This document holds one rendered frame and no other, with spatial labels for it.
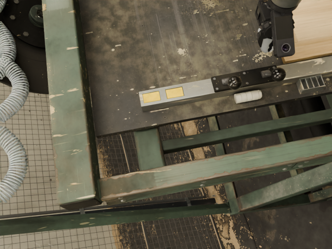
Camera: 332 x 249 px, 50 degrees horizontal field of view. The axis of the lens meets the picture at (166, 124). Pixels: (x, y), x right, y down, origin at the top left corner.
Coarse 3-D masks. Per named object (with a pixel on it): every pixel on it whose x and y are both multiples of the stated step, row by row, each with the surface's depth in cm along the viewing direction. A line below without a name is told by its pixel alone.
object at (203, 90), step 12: (312, 60) 108; (324, 60) 108; (288, 72) 107; (300, 72) 107; (312, 72) 106; (324, 72) 106; (180, 84) 107; (192, 84) 107; (204, 84) 106; (264, 84) 107; (276, 84) 108; (180, 96) 105; (192, 96) 105; (204, 96) 106; (216, 96) 108; (144, 108) 106; (156, 108) 108
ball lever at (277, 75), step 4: (276, 68) 95; (280, 68) 94; (260, 72) 106; (264, 72) 105; (268, 72) 105; (272, 72) 95; (276, 72) 94; (280, 72) 94; (284, 72) 94; (264, 76) 105; (268, 76) 105; (272, 76) 95; (276, 76) 94; (280, 76) 94; (284, 76) 94; (276, 80) 95; (280, 80) 95
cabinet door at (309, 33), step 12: (312, 0) 119; (324, 0) 118; (300, 12) 117; (312, 12) 117; (324, 12) 117; (300, 24) 116; (312, 24) 115; (324, 24) 115; (300, 36) 114; (312, 36) 114; (324, 36) 114; (300, 48) 112; (312, 48) 112; (324, 48) 112; (288, 60) 111; (300, 60) 112
